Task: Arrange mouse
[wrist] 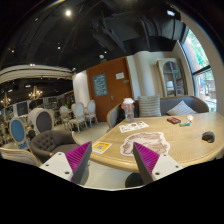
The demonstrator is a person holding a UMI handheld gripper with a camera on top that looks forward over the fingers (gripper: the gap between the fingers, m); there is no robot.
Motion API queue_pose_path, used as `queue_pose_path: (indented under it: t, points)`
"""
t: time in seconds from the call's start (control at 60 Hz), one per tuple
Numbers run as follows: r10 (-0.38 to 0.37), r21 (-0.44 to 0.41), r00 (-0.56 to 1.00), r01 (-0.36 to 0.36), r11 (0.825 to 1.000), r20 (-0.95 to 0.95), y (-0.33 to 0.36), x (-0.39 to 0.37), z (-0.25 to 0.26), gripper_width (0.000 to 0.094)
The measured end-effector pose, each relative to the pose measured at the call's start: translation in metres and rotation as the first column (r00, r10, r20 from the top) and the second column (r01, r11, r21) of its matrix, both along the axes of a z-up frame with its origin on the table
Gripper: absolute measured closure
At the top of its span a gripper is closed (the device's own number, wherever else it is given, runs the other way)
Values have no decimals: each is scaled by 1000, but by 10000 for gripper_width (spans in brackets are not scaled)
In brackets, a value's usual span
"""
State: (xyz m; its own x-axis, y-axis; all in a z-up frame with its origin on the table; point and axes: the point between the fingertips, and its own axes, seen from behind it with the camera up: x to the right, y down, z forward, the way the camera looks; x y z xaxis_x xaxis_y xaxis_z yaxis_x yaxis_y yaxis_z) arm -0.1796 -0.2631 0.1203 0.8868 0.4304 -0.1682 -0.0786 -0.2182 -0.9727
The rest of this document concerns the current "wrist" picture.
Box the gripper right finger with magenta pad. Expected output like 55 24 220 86
133 142 182 185

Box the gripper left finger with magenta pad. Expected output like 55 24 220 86
40 142 92 184

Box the beige map-shaped mouse pad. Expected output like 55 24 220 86
120 132 170 157

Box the black computer mouse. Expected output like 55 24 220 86
202 131 215 143

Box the yellow QR code sticker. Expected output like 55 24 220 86
92 141 112 154

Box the dark grey tufted armchair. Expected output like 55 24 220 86
30 130 79 163

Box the white illustrated paper sheet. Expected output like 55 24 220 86
119 121 148 133

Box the black and red small box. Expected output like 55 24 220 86
167 117 181 124

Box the small teal object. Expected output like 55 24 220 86
179 122 191 127

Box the grey backed white chair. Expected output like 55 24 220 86
28 108 54 134

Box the beige chair near gripper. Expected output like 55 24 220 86
0 147 41 167

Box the white dining chair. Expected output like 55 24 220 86
69 102 87 128
85 100 98 123

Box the striped grey cushion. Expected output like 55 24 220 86
138 95 161 117

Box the small white round object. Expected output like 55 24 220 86
186 115 193 122

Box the white dining chair right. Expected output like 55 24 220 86
85 100 98 123

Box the white patterned cushion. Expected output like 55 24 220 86
167 101 196 116

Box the blue backed white chair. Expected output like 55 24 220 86
9 117 29 150

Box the grey sofa bench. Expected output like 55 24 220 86
106 95 210 133

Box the gold chandelier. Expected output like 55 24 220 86
29 87 42 100

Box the blue poster on door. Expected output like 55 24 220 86
93 74 108 97

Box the arched wooden mirror cabinet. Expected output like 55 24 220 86
156 58 187 97

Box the brown wooden door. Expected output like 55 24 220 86
87 57 133 122

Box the large window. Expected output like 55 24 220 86
181 30 217 111

